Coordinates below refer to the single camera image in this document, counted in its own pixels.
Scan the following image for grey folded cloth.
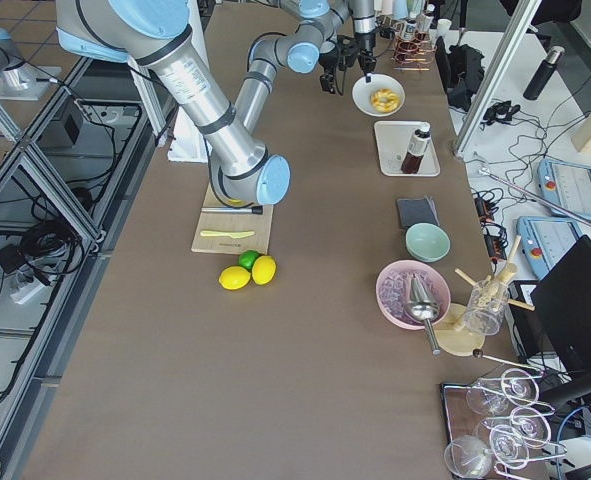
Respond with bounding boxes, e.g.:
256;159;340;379
396;196;440;229

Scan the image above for aluminium table frame rail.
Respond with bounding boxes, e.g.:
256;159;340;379
0;59;175;479

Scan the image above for black monitor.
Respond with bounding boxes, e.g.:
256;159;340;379
531;235;591;371

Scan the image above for wine glass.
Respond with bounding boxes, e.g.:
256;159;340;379
444;435;493;479
489;425;529;469
475;407;552;449
466;368;539;415

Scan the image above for teach pendant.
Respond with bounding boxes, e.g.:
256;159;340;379
516;216;582;280
538;158;591;220

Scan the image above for black thermos bottle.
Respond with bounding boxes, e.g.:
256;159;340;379
522;46;565;100

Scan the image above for yellow lemon lower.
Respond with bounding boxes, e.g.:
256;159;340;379
218;265;251;291

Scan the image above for pink bowl with ice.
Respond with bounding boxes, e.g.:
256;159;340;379
376;260;451;330

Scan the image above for white power strip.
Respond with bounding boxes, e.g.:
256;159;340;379
10;280;46;305

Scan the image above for bottle in wire rack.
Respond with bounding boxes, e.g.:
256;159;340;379
402;17;417;42

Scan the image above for black bag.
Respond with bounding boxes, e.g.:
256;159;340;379
435;37;484;112

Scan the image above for copper wire bottle rack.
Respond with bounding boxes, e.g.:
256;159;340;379
376;12;435;72

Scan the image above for white tray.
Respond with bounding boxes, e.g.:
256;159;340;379
374;121;440;177

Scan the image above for tea bottle on tray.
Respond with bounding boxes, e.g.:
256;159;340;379
401;122;431;174

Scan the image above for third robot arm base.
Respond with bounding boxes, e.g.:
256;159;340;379
0;28;47;101

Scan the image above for steel ice scoop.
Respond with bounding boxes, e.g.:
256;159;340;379
405;274;441;355

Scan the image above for white plate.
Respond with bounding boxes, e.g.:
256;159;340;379
352;74;406;117

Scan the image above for wooden cutting board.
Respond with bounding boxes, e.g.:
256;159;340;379
191;186;273;255

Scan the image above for aluminium post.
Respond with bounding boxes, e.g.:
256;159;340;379
453;0;541;159

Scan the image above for twisted glazed donut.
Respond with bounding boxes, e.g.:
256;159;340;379
370;89;401;113

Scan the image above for yellow plastic knife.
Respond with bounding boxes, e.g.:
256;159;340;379
199;230;255;239

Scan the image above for half lemon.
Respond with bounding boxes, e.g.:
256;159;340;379
229;199;246;208

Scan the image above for yellow lemon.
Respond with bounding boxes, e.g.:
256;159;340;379
218;265;251;291
251;255;277;285

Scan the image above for teach pendant upper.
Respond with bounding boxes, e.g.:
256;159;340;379
538;158;591;220

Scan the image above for green bowl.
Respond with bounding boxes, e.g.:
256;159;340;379
405;223;451;263

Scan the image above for green lime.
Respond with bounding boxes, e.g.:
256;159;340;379
238;250;261;270

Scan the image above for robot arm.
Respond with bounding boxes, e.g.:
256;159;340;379
56;1;290;205
235;1;377;131

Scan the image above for yellow lemon upper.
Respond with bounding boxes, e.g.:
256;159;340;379
251;255;277;285

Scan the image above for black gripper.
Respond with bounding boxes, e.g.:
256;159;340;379
354;30;377;83

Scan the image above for clear glass mug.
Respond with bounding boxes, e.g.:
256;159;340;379
462;279;508;336

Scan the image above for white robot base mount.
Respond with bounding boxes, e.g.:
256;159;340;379
168;108;210;163

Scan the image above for teach pendant lower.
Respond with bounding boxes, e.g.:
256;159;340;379
516;216;582;280

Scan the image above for steel muddler with black tip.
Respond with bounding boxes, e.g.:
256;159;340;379
201;206;264;215

